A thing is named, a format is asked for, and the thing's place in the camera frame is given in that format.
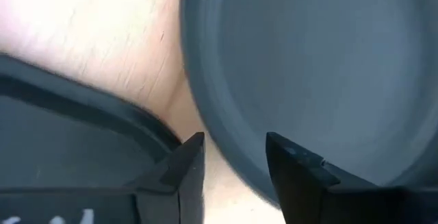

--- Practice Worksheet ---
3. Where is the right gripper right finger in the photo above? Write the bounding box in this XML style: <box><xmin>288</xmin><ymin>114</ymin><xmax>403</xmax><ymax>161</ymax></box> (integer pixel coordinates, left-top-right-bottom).
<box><xmin>266</xmin><ymin>131</ymin><xmax>438</xmax><ymax>224</ymax></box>

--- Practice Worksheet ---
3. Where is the dark round plate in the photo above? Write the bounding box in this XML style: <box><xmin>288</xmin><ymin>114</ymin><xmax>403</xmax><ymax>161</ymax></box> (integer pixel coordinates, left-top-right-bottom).
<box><xmin>179</xmin><ymin>0</ymin><xmax>438</xmax><ymax>208</ymax></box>

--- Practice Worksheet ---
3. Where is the black rectangular tray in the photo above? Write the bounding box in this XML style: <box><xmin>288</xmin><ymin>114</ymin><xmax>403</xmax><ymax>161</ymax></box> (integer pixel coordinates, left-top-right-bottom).
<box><xmin>0</xmin><ymin>54</ymin><xmax>182</xmax><ymax>190</ymax></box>

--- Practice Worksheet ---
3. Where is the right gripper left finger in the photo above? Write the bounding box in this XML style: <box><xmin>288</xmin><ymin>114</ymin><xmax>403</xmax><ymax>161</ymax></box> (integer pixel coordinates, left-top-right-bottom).
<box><xmin>0</xmin><ymin>131</ymin><xmax>206</xmax><ymax>224</ymax></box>

